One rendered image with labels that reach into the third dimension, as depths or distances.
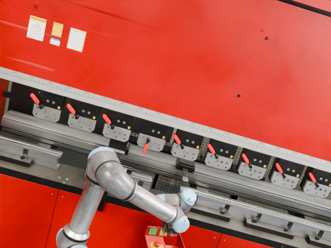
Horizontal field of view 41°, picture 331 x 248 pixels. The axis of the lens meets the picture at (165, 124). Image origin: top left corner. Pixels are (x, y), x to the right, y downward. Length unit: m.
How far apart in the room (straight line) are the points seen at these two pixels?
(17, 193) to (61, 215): 0.28
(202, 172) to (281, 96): 0.78
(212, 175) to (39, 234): 1.12
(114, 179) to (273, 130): 1.10
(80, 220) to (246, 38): 1.20
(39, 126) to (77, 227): 1.08
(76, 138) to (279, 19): 1.42
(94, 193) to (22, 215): 0.96
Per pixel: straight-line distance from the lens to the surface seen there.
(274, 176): 2.63
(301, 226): 2.86
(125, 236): 2.70
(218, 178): 2.92
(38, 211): 2.71
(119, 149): 2.56
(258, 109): 2.45
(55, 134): 2.88
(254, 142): 2.52
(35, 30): 2.42
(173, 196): 2.06
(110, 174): 1.72
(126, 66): 2.36
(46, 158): 2.66
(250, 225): 2.73
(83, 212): 1.92
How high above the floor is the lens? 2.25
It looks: 22 degrees down
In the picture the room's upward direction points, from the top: 18 degrees clockwise
